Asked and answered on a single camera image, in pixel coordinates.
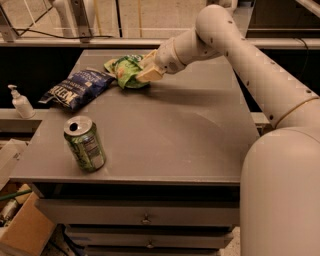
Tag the green rice chip bag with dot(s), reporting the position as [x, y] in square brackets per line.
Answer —
[125, 70]

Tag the white pump bottle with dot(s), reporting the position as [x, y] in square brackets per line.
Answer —
[21, 103]

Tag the grey drawer cabinet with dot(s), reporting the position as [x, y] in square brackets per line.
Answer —
[174, 151]

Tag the brown cardboard box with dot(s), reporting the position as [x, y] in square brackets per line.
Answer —
[24, 229]

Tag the top drawer knob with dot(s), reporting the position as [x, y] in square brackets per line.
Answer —
[145, 220]

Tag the drawer knob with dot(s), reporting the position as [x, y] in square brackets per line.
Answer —
[150, 244]
[145, 220]

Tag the white cardboard box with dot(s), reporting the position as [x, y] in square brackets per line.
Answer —
[9, 156]

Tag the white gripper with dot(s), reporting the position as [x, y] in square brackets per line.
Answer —
[167, 57]

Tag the blue chip bag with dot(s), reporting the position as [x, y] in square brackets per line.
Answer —
[78, 89]

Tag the green soda can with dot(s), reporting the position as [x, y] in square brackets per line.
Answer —
[83, 139]

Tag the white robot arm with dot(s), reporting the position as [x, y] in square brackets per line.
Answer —
[280, 177]

